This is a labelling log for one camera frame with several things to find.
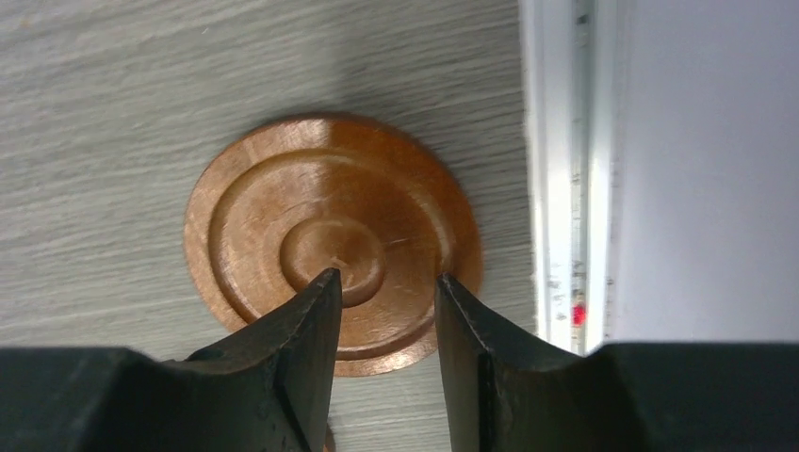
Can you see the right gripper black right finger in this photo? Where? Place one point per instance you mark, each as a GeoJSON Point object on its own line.
{"type": "Point", "coordinates": [508, 390]}

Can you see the brown wooden coaster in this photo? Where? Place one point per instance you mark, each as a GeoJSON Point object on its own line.
{"type": "Point", "coordinates": [320, 190]}

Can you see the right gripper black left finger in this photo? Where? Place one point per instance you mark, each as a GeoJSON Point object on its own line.
{"type": "Point", "coordinates": [266, 387]}

